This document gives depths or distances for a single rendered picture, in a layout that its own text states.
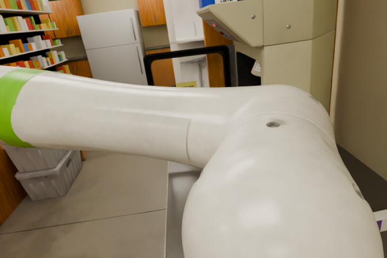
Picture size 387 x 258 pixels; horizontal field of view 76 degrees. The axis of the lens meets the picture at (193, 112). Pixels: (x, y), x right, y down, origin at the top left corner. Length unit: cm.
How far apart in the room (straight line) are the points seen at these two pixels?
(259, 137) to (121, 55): 547
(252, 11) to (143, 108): 38
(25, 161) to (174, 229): 219
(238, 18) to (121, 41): 505
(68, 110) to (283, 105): 24
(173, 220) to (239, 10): 60
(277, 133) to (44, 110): 27
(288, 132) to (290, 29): 46
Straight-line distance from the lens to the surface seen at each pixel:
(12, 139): 41
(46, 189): 291
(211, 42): 94
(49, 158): 270
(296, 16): 62
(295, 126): 18
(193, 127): 25
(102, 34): 564
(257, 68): 73
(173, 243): 75
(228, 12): 57
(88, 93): 32
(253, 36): 59
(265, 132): 17
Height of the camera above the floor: 149
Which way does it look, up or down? 21 degrees down
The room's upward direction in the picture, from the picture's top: 8 degrees counter-clockwise
